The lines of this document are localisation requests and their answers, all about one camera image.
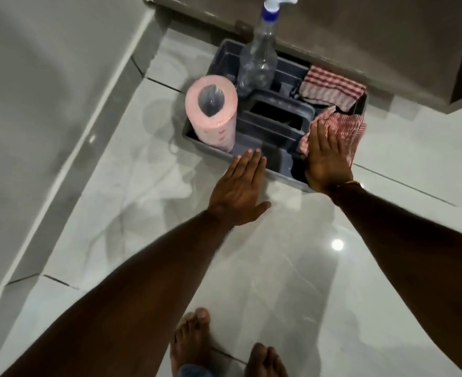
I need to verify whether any person's right hand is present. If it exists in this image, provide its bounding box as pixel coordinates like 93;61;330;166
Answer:
304;119;363;195

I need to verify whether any person's left hand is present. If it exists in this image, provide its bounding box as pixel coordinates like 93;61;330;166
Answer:
207;148;272;229

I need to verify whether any person's left forearm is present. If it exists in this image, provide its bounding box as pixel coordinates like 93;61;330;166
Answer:
0;210;236;377

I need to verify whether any person's right forearm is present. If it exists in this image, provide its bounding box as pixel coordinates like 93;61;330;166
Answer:
328;184;462;377

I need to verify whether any red checked cloth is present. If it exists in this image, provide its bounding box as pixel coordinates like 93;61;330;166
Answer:
297;65;367;113
297;105;368;168

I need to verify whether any dark grey plastic caddy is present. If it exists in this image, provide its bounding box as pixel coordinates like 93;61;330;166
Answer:
181;38;369;193

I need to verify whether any pink paper towel roll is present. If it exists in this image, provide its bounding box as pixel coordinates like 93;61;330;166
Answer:
184;74;239;153

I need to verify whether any clear plastic spray bottle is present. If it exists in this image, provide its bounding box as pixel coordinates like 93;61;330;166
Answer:
236;0;299;99

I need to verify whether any grey cabinet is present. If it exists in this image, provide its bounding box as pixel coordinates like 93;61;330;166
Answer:
151;0;462;115

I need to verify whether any person's left foot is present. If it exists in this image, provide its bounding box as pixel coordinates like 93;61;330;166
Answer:
170;308;212;377

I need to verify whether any person's foot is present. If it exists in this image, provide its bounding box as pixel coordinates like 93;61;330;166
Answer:
170;308;212;377
244;342;289;377

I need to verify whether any person's right foot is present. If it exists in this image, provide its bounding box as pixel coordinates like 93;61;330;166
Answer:
244;342;289;377

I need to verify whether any blue trouser cuff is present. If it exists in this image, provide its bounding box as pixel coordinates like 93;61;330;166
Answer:
177;364;205;377

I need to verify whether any thin wrist bracelet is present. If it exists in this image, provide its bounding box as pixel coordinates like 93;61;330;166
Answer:
333;180;364;193

